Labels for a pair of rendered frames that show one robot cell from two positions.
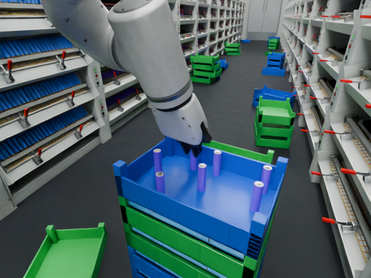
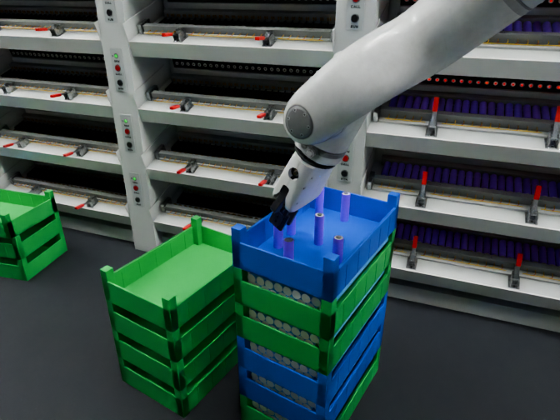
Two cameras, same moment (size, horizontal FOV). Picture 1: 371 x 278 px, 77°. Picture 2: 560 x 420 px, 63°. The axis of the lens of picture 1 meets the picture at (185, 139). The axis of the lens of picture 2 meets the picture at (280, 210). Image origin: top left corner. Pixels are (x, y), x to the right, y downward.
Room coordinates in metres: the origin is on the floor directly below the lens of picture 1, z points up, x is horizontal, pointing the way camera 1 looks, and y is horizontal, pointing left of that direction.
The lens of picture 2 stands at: (0.45, 0.74, 0.86)
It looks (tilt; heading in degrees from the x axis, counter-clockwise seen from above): 26 degrees down; 272
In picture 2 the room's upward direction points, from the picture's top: straight up
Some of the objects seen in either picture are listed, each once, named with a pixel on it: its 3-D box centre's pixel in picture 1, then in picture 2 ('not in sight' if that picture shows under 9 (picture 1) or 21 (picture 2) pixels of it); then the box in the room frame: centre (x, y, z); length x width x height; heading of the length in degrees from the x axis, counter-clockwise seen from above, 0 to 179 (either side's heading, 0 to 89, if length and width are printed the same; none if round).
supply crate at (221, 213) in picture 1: (201, 177); (321, 227); (0.39, -0.03, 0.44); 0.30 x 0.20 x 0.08; 60
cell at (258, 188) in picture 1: (256, 196); (345, 206); (0.34, -0.14, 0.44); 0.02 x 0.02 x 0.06
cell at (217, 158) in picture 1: (216, 162); (291, 219); (0.45, -0.07, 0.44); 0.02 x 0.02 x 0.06
